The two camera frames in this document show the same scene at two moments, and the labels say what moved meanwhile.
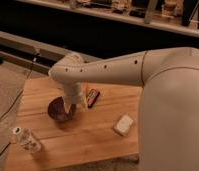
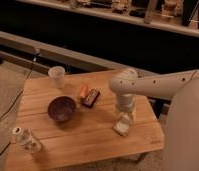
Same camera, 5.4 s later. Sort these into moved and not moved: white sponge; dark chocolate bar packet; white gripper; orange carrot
Moved: white gripper
Not moved: orange carrot; dark chocolate bar packet; white sponge
